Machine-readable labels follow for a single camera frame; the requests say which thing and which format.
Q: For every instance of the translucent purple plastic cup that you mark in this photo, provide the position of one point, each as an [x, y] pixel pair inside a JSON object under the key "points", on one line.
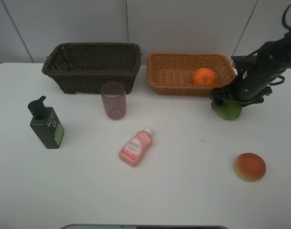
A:
{"points": [[114, 100]]}

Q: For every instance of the pink bottle white cap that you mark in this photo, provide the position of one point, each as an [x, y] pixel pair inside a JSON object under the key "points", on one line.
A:
{"points": [[134, 150]]}

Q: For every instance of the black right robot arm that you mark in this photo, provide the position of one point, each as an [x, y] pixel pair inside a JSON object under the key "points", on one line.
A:
{"points": [[272, 57]]}

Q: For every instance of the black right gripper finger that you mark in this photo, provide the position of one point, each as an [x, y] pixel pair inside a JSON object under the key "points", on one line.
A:
{"points": [[216, 103]]}

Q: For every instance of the orange mandarin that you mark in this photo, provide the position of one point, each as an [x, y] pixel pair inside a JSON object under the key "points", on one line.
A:
{"points": [[204, 76]]}

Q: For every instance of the green lime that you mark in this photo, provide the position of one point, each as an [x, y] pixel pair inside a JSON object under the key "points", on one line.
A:
{"points": [[230, 110]]}

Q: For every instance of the orange wicker basket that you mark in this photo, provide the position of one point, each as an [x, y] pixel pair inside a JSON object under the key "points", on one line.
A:
{"points": [[172, 73]]}

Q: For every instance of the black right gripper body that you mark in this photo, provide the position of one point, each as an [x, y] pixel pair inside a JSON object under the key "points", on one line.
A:
{"points": [[247, 88]]}

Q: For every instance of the brown bread bun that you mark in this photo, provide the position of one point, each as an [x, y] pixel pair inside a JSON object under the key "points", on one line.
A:
{"points": [[250, 167]]}

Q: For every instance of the dark brown wicker basket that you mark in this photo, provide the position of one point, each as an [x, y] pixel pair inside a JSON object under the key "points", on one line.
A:
{"points": [[86, 67]]}

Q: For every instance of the dark green pump bottle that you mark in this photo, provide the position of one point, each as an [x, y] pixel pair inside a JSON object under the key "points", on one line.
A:
{"points": [[46, 124]]}

